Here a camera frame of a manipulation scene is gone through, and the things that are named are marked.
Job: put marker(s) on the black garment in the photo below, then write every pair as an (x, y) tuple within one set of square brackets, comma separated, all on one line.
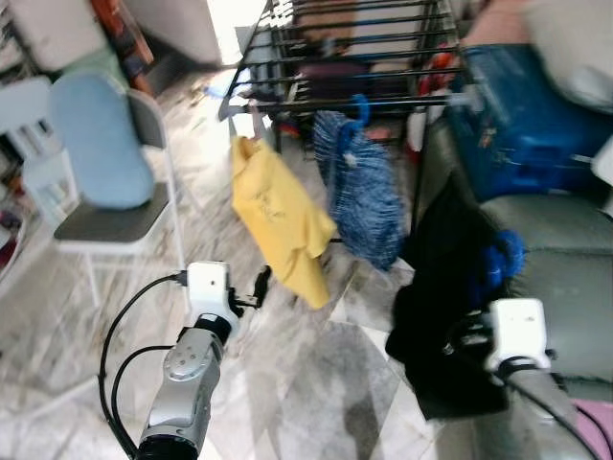
[(441, 268)]

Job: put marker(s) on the blue fuzzy garment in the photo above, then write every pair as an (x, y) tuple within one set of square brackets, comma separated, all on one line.
[(498, 264)]

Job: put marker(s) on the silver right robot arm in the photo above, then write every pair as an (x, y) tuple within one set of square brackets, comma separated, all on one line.
[(546, 402)]

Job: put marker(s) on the blue plastic hanger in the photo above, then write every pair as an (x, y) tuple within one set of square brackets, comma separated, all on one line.
[(362, 105)]

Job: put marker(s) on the yellow shirt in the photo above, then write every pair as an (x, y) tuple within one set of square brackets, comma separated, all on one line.
[(278, 220)]

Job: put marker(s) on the blue checkered shirt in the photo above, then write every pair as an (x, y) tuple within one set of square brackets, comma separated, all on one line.
[(359, 192)]

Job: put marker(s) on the grey green leather sofa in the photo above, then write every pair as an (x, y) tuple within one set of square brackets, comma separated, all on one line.
[(565, 240)]

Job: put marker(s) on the grey folding chair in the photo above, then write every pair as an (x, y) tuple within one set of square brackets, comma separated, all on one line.
[(110, 225)]

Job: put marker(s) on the pink mat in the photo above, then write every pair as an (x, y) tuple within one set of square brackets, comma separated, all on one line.
[(599, 436)]

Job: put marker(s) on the black metal drying rack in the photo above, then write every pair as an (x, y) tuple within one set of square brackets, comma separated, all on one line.
[(402, 98)]

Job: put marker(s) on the white kids chair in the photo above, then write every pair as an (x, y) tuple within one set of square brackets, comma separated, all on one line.
[(24, 105)]

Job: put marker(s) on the white grey pillow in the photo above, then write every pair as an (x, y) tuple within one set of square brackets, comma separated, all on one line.
[(575, 57)]

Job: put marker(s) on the pink bedding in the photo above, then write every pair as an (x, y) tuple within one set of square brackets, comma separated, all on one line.
[(498, 24)]

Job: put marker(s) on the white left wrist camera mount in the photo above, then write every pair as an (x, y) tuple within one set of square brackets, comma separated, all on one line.
[(209, 287)]

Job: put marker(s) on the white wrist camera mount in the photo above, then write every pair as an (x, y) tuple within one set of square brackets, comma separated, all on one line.
[(517, 331), (209, 287)]

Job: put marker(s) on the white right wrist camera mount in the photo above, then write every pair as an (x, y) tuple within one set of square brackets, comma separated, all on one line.
[(517, 331)]

